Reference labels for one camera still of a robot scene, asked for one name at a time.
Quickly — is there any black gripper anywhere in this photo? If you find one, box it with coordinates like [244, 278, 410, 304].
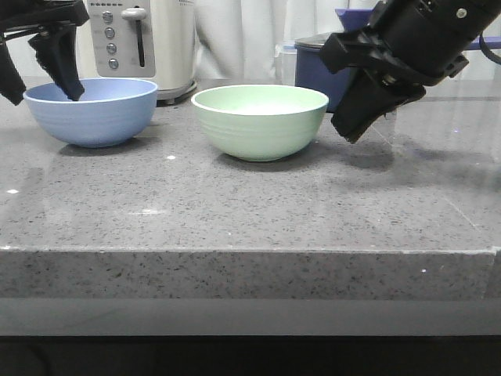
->
[0, 0, 89, 106]
[319, 0, 470, 144]

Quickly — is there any blue bowl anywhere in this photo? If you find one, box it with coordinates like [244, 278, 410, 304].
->
[23, 78, 157, 148]

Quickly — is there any green bowl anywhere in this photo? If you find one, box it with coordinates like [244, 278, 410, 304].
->
[191, 84, 329, 162]

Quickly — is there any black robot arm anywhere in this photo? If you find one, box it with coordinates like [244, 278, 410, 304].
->
[1, 1, 500, 143]

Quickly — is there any dark blue pot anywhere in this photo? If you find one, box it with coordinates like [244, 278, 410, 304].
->
[295, 48, 379, 118]

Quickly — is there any pot lid blue knob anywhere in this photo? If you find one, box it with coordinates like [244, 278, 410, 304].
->
[294, 8, 379, 52]

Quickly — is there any clear plastic container blue lid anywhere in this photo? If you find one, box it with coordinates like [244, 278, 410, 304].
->
[275, 41, 297, 86]

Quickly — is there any cream toaster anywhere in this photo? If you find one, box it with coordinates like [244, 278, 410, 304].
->
[76, 0, 196, 105]

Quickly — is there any white curtain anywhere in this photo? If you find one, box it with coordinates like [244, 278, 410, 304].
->
[0, 0, 501, 81]

